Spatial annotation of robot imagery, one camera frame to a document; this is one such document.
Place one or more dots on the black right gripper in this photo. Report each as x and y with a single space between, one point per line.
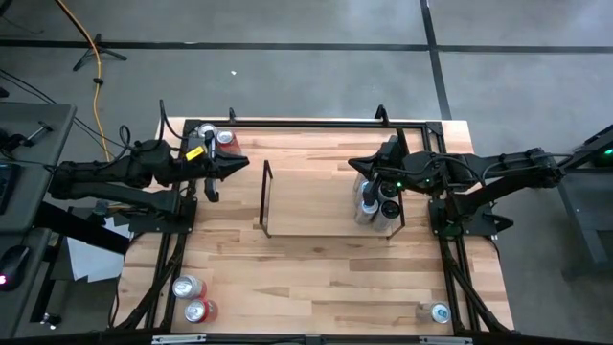
400 167

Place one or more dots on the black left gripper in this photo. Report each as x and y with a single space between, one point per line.
194 167

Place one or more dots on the white Celsius can black lid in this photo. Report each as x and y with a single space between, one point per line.
390 190
390 209

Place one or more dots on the white can blue tab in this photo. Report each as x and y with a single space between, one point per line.
369 207
439 312
359 189

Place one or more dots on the red beverage can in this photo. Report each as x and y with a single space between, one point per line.
195 310
225 137

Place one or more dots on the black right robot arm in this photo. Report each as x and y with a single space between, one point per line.
503 163

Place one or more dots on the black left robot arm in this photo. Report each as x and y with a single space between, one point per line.
96 170

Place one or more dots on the white and red can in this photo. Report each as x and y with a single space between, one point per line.
205 127

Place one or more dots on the small black table clamp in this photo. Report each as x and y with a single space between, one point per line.
381 115
233 116

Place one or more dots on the pink red can silver lid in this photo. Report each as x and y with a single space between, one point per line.
186 286

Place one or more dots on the white paper sheets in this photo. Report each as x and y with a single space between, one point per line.
91 259

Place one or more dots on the black tripod stand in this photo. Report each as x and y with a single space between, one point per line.
98 48

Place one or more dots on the grey side desk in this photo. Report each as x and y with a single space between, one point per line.
43 158

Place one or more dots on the black desk clamp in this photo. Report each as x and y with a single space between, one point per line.
19 140

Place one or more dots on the black metal cart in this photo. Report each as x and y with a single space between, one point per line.
580 225

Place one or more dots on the black keyboard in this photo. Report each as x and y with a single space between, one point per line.
7 187

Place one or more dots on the black computer mouse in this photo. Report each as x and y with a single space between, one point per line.
13 263

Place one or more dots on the black aluminium rig frame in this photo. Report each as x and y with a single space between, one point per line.
335 123

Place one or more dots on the clear tray with dark frame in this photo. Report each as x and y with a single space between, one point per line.
311 206

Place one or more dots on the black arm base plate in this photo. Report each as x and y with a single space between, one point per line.
481 208
143 223

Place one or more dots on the silver metal bracket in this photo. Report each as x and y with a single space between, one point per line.
445 340
177 339

